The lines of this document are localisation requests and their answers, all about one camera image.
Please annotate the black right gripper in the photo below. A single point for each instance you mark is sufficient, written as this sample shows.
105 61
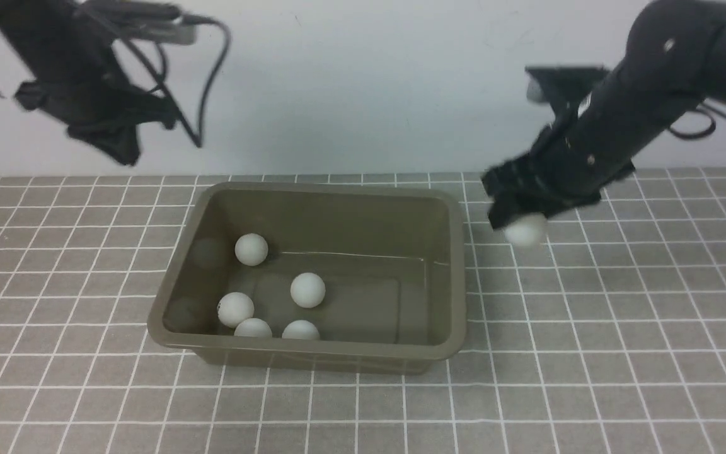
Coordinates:
548 179

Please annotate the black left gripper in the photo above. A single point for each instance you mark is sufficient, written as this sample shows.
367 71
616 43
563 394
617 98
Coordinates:
76 79

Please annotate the white ping-pong ball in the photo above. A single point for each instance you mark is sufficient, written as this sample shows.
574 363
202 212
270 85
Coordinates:
308 290
253 327
235 308
527 231
251 249
302 330

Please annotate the olive green plastic bin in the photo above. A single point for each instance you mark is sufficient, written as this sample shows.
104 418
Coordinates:
392 260

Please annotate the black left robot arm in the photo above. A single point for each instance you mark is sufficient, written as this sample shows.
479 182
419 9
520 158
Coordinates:
28 10

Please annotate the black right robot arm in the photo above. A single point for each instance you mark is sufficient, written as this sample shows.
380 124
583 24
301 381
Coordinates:
675 58

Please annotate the grey checked tablecloth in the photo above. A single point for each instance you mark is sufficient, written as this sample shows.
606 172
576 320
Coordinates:
611 338

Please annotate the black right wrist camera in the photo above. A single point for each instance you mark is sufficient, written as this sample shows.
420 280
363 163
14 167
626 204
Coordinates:
561 86

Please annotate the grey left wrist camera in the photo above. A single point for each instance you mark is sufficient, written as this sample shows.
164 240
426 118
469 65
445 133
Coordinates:
161 23

